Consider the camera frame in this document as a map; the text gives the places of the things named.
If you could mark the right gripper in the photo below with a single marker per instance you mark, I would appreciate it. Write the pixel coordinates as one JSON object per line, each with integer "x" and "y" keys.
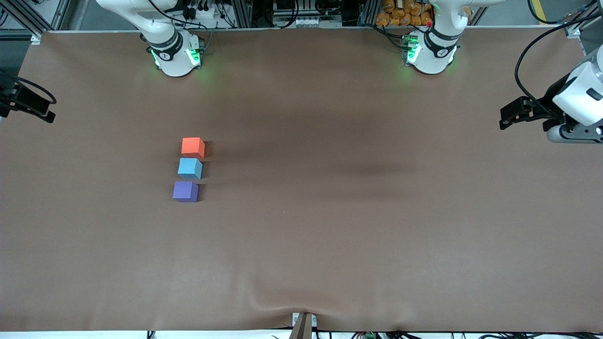
{"x": 13, "y": 99}

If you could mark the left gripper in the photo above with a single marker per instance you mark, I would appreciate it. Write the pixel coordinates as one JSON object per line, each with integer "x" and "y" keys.
{"x": 549, "y": 97}

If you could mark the light blue foam block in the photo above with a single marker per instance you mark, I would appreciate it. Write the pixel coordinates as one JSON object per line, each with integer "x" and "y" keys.
{"x": 190, "y": 168}

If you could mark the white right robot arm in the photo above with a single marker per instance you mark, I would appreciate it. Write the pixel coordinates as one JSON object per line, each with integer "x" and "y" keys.
{"x": 174, "y": 61}

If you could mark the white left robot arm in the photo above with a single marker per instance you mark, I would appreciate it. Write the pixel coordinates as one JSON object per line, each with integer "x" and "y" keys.
{"x": 433, "y": 56}

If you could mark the orange foam block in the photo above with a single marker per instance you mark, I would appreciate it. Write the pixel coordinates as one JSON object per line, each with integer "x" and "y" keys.
{"x": 193, "y": 148}

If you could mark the purple foam block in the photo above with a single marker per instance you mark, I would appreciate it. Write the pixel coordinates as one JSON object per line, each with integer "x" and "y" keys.
{"x": 185, "y": 191}

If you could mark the white terminal block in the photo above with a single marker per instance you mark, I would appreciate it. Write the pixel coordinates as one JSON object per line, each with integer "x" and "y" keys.
{"x": 311, "y": 22}

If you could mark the bag of orange items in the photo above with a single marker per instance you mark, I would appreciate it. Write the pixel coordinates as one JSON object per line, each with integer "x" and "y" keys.
{"x": 395, "y": 16}

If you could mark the white power strip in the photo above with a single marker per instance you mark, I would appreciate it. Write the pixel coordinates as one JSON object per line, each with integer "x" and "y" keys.
{"x": 202, "y": 12}

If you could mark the brown table mat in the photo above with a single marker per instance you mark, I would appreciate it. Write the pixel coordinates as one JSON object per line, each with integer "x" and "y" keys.
{"x": 330, "y": 235}

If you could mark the aluminium frame profile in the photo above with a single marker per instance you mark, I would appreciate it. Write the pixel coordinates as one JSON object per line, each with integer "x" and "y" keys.
{"x": 26, "y": 16}
{"x": 572, "y": 29}

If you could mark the aluminium frame post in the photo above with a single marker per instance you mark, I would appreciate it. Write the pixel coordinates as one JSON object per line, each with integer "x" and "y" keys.
{"x": 242, "y": 14}
{"x": 368, "y": 12}

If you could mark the white post bracket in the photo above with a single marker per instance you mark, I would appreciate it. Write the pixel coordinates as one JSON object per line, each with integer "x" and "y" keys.
{"x": 295, "y": 319}

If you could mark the brown camera post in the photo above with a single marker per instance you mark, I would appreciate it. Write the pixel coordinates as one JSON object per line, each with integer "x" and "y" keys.
{"x": 302, "y": 329}

